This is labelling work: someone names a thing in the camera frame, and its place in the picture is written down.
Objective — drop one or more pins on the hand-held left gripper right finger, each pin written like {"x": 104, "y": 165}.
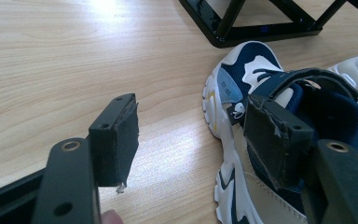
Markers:
{"x": 273, "y": 146}

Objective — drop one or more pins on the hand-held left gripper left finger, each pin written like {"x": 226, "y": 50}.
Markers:
{"x": 115, "y": 146}

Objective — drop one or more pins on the navy and white child sneaker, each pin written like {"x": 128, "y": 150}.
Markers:
{"x": 230, "y": 174}
{"x": 354, "y": 77}

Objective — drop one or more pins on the red and black shoe rack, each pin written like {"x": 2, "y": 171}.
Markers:
{"x": 261, "y": 32}

